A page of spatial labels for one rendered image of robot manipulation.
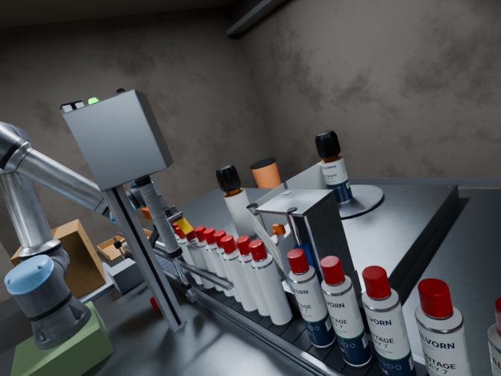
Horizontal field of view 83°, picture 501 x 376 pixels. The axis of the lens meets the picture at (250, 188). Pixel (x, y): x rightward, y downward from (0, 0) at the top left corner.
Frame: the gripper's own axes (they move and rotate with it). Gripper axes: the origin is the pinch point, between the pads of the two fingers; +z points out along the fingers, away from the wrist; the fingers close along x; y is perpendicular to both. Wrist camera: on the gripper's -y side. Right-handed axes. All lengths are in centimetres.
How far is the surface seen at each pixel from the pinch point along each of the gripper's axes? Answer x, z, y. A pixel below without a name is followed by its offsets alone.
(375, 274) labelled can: -70, 23, 0
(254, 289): -36.9, 17.8, -1.4
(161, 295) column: -13.2, 5.5, -15.0
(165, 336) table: -5.8, 15.4, -18.7
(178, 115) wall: 194, -185, 156
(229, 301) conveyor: -20.4, 18.0, -2.4
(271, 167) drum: 184, -60, 219
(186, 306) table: -0.4, 12.3, -8.2
